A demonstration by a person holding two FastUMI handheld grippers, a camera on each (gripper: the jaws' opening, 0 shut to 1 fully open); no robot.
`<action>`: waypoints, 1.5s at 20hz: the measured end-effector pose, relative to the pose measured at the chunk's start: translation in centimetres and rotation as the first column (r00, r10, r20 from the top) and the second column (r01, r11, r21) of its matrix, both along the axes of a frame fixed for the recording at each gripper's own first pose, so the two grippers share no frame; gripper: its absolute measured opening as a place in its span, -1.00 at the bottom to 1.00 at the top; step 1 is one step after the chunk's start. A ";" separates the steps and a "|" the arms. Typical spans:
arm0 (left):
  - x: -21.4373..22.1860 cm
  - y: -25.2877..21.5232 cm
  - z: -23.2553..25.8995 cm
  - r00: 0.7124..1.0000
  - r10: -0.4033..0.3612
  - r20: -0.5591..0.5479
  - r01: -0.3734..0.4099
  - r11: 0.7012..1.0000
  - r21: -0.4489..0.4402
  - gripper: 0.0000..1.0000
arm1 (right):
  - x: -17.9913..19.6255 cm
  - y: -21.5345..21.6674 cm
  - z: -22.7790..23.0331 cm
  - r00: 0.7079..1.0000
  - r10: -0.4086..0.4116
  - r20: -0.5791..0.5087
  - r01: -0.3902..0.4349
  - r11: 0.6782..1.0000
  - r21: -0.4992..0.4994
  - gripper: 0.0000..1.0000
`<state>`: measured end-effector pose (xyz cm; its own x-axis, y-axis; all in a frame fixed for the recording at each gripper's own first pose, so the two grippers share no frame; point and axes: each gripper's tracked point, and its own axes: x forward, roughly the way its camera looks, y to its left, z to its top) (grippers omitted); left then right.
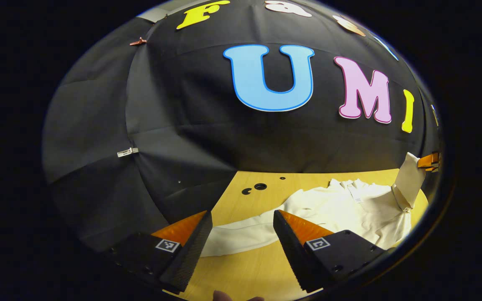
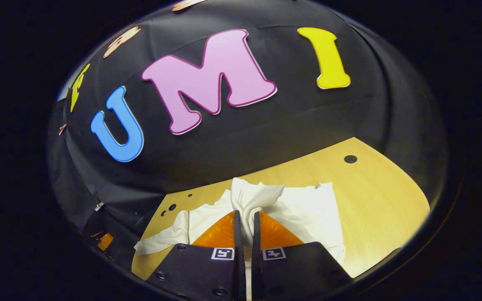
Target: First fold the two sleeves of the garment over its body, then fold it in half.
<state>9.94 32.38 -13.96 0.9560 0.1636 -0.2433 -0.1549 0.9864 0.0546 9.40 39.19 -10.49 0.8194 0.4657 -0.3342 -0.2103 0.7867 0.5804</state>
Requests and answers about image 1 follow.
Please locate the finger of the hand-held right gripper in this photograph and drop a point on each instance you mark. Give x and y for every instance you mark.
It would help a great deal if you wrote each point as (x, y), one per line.
(429, 160)

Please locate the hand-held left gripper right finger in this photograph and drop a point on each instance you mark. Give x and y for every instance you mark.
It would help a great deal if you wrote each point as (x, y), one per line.
(289, 246)

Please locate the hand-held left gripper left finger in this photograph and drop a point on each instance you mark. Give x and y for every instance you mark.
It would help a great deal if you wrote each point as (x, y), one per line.
(193, 246)

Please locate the white long-sleeved garment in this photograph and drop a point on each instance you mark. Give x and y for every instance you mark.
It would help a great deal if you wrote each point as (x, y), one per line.
(337, 209)

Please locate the white cloth clip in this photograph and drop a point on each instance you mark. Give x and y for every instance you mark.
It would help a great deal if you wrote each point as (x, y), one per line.
(127, 152)

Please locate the black backdrop cloth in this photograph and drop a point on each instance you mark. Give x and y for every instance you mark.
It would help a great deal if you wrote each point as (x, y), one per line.
(182, 104)

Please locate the pink cloth clip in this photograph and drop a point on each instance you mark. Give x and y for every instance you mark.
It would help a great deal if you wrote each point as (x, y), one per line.
(139, 42)

